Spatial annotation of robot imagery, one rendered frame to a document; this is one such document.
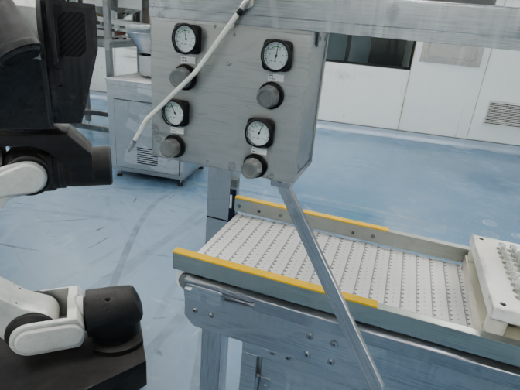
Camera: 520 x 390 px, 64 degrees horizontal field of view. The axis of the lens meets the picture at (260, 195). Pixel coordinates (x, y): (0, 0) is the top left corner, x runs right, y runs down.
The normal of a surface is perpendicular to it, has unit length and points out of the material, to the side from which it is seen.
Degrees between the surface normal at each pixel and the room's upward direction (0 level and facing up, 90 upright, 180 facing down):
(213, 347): 90
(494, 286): 0
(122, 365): 0
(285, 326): 90
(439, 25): 90
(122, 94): 90
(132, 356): 0
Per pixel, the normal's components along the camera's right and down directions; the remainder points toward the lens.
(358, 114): -0.22, 0.36
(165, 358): 0.08, -0.92
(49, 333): 0.36, 0.38
